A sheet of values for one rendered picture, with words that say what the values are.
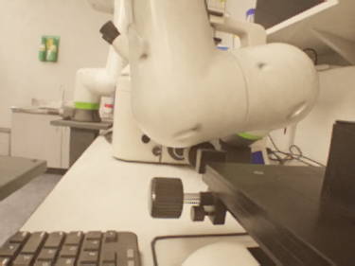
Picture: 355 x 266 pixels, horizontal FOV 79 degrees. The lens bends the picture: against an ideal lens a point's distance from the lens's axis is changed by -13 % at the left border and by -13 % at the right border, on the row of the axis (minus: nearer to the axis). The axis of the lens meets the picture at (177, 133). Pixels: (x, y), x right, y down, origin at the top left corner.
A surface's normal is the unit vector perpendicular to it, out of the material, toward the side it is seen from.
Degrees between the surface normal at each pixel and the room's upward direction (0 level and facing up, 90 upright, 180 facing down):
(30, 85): 90
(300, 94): 104
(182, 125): 121
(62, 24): 90
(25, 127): 90
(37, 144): 90
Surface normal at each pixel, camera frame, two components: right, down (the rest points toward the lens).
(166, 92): -0.24, 0.04
